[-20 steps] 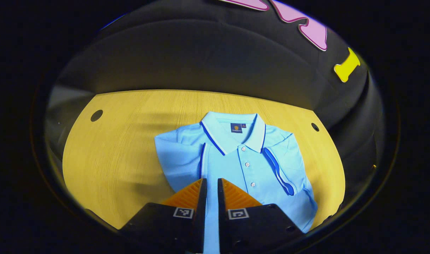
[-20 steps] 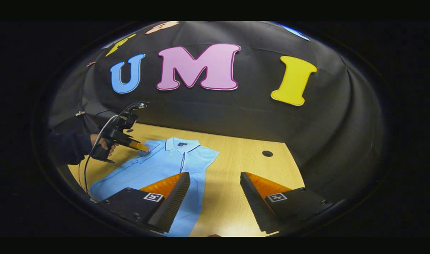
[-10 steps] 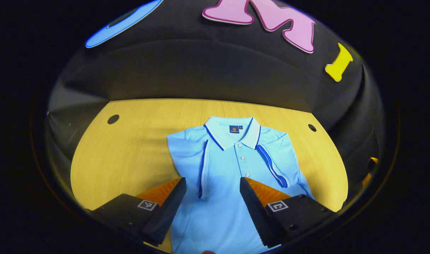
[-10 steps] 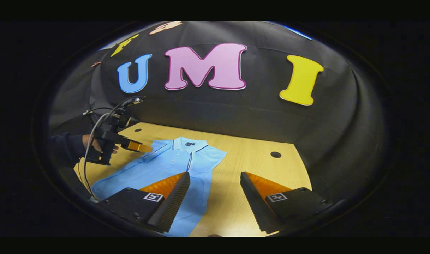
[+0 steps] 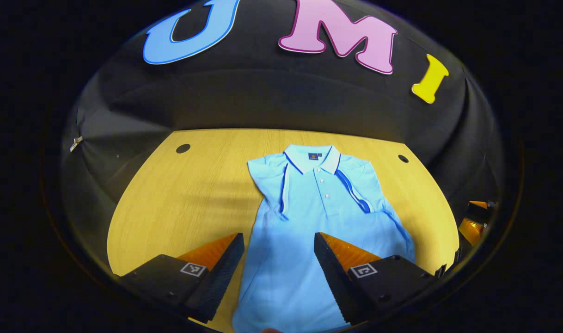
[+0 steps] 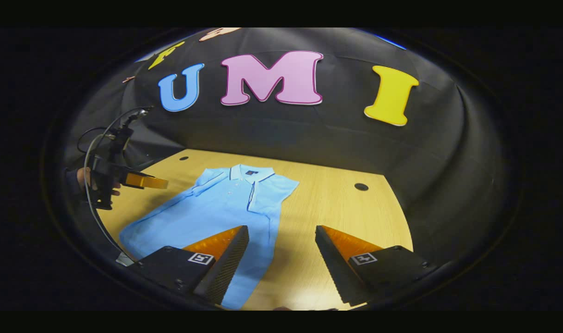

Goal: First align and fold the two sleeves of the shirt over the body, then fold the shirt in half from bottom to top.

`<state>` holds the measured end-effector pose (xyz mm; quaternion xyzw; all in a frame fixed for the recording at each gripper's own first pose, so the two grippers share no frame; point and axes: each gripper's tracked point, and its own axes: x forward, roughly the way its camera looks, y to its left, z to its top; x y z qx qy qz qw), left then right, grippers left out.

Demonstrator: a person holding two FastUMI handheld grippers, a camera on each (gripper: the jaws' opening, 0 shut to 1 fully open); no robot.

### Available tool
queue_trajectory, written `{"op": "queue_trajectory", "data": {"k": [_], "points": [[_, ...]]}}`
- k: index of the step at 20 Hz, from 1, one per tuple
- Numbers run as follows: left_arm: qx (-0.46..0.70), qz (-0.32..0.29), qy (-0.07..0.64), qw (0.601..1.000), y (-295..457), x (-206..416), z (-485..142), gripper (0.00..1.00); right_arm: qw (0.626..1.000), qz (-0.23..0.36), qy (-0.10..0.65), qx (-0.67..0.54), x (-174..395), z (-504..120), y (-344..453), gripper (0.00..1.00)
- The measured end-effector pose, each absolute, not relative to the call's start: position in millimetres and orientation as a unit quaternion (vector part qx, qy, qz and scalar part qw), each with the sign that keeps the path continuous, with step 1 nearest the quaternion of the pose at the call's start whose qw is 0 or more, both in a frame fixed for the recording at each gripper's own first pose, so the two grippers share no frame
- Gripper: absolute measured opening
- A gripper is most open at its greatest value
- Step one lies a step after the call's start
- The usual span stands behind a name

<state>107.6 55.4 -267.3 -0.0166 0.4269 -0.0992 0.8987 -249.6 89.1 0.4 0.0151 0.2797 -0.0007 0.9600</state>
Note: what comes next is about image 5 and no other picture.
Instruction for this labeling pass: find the black backdrop cloth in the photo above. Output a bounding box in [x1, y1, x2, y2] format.
[60, 0, 504, 259]

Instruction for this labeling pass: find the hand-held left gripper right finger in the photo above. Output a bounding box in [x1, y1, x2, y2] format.
[313, 232, 438, 326]

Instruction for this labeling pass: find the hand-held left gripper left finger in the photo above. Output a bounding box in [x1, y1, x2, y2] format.
[119, 232, 245, 324]

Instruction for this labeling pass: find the light blue T-shirt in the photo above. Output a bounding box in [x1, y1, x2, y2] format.
[232, 144, 416, 333]

